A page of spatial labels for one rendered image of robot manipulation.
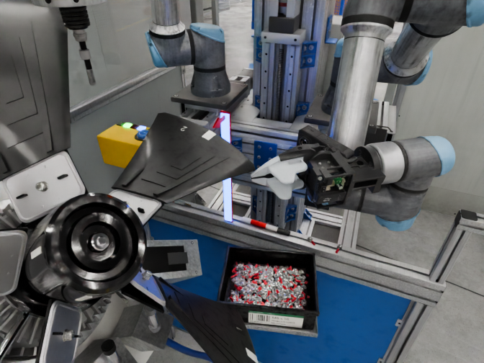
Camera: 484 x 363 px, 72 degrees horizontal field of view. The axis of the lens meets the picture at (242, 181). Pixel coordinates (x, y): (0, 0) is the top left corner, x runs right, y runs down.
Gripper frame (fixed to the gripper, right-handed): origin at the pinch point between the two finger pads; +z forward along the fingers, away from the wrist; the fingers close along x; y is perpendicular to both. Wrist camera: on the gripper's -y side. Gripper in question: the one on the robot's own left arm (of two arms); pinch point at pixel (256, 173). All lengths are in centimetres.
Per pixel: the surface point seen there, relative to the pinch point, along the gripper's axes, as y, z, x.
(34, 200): 6.1, 31.4, -6.2
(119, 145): -37.3, 26.7, 16.4
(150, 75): -117, 17, 33
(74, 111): -78, 45, 27
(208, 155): -7.8, 7.0, 0.8
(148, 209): 5.4, 18.1, -0.7
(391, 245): -58, -108, 125
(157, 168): -4.2, 16.3, -0.6
